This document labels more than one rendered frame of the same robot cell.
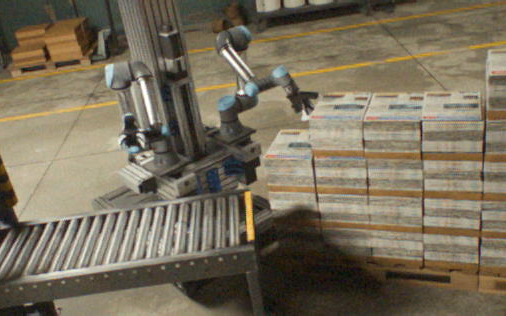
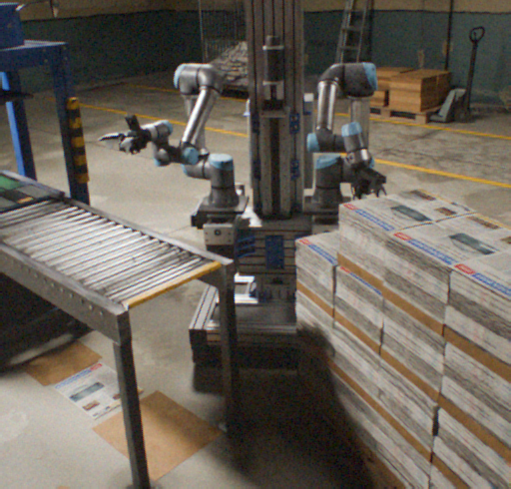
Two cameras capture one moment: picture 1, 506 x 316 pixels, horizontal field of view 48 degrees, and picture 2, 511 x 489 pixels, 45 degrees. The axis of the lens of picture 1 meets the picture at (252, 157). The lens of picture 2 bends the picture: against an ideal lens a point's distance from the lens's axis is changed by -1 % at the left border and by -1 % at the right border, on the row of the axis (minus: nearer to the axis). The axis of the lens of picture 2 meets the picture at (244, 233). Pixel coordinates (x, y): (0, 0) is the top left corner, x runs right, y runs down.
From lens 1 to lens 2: 1.89 m
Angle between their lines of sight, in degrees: 39
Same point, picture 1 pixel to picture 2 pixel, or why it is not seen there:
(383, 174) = (399, 334)
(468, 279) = not seen: outside the picture
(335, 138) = (361, 247)
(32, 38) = (384, 79)
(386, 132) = (409, 266)
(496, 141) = not seen: outside the picture
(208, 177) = (267, 244)
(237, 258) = (104, 315)
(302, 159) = (325, 260)
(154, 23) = (262, 32)
